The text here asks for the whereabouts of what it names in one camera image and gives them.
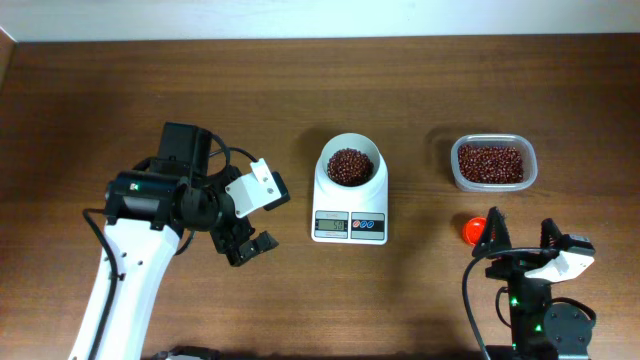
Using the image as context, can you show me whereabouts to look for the right black cable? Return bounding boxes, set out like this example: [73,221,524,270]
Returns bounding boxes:
[460,246,559,360]

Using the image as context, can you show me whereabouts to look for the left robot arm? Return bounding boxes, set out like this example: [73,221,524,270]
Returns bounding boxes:
[70,122,290,359]

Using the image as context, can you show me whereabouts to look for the clear plastic container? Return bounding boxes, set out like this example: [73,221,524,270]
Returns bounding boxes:
[450,134,538,192]

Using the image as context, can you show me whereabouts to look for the orange measuring scoop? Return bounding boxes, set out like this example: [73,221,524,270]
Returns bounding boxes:
[461,217,487,246]

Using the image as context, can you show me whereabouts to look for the white digital kitchen scale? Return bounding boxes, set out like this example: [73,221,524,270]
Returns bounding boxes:
[311,176,389,245]

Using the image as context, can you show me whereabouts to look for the white round bowl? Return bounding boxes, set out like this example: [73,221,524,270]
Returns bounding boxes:
[315,133,388,190]

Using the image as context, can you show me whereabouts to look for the left black cable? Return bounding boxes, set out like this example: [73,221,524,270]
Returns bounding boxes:
[82,209,121,360]

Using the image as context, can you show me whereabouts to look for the red beans in bowl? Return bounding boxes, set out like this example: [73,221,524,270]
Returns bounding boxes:
[327,148,374,187]

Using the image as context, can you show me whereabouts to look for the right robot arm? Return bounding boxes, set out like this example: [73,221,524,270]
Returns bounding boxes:
[462,207,597,359]

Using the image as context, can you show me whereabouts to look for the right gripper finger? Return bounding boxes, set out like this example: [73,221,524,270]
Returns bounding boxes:
[472,207,512,257]
[540,218,564,250]

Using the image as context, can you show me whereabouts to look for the black cable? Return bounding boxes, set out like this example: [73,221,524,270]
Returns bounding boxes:
[460,246,559,360]
[82,209,121,360]

